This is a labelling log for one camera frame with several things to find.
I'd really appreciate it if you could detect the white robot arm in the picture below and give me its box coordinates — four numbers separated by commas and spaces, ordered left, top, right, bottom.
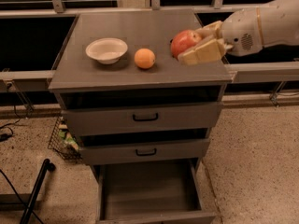
178, 0, 299, 65

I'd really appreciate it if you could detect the grey drawer cabinet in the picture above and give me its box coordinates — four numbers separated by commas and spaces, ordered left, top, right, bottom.
48, 8, 234, 224

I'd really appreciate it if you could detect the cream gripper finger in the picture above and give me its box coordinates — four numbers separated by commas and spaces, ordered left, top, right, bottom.
178, 38, 234, 65
195, 21, 222, 39

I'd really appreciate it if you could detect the orange fruit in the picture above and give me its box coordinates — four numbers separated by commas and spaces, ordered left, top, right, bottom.
134, 49, 155, 69

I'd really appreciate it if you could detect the black floor cable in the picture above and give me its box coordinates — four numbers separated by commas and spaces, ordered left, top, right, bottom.
0, 168, 45, 224

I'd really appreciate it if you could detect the black wire basket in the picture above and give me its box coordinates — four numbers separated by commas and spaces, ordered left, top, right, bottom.
48, 117, 81, 161

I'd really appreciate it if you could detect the grey open bottom drawer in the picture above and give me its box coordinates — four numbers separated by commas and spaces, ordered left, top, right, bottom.
96, 160, 216, 224

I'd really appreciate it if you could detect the grey top drawer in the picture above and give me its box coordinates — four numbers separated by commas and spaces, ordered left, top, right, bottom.
63, 102, 222, 136

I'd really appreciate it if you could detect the black stand pole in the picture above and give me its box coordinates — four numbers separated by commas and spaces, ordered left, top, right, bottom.
20, 159, 55, 224

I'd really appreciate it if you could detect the white bowl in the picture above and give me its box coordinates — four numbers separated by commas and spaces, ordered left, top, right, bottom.
85, 38, 128, 64

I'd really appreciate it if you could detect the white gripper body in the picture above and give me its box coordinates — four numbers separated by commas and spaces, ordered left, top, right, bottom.
221, 8, 263, 57

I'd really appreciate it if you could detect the grey middle drawer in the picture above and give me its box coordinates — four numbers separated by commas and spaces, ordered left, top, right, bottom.
79, 139, 210, 165

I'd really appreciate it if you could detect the red apple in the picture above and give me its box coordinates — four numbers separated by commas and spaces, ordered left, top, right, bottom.
171, 30, 203, 58

